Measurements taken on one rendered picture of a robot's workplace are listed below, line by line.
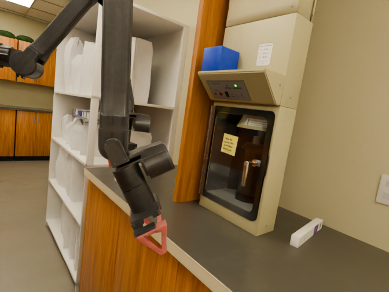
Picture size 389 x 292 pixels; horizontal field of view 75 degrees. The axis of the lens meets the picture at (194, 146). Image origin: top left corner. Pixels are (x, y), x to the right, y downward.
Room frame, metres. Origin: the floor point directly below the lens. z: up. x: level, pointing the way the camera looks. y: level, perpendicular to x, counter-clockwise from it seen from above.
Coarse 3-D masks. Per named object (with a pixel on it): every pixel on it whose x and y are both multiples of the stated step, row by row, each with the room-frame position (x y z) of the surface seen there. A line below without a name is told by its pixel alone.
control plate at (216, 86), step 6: (210, 84) 1.02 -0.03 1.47; (216, 84) 0.99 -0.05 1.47; (222, 84) 0.97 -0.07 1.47; (228, 84) 0.95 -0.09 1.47; (234, 84) 0.92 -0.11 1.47; (240, 84) 0.90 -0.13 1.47; (216, 90) 1.02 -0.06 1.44; (222, 90) 0.99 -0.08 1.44; (228, 90) 0.97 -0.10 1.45; (234, 90) 0.95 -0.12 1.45; (240, 90) 0.92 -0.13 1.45; (246, 90) 0.90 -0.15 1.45; (216, 96) 1.05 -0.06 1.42; (222, 96) 1.02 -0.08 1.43; (234, 96) 0.97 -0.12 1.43; (240, 96) 0.94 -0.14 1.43; (246, 96) 0.92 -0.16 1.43
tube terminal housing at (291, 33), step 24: (264, 24) 0.96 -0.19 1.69; (288, 24) 0.89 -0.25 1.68; (312, 24) 0.94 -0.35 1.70; (240, 48) 1.03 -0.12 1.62; (288, 48) 0.87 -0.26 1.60; (288, 72) 0.88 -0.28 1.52; (288, 96) 0.90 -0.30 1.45; (288, 120) 0.91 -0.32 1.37; (288, 144) 0.93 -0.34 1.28; (264, 192) 0.87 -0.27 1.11; (240, 216) 0.93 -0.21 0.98; (264, 216) 0.89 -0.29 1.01
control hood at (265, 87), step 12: (204, 72) 1.00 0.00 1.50; (216, 72) 0.95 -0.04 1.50; (228, 72) 0.91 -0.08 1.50; (240, 72) 0.87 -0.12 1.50; (252, 72) 0.83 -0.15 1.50; (264, 72) 0.80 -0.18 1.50; (276, 72) 0.84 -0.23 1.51; (204, 84) 1.05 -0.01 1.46; (252, 84) 0.86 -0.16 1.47; (264, 84) 0.83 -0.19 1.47; (276, 84) 0.84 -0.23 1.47; (252, 96) 0.90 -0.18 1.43; (264, 96) 0.86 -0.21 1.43; (276, 96) 0.85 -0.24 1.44
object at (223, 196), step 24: (216, 120) 1.07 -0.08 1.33; (240, 120) 0.97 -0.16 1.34; (264, 120) 0.89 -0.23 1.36; (216, 144) 1.05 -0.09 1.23; (240, 144) 0.96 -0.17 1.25; (264, 144) 0.88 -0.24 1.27; (216, 168) 1.04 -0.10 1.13; (240, 168) 0.94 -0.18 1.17; (264, 168) 0.87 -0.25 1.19; (216, 192) 1.02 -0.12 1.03; (240, 192) 0.93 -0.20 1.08
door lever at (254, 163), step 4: (252, 160) 0.90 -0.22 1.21; (244, 164) 0.87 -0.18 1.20; (248, 164) 0.87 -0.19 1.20; (252, 164) 0.88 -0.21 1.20; (256, 164) 0.89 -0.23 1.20; (244, 168) 0.87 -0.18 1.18; (248, 168) 0.87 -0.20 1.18; (244, 172) 0.87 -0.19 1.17; (244, 176) 0.86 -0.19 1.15; (244, 180) 0.86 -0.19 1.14; (244, 184) 0.86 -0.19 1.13
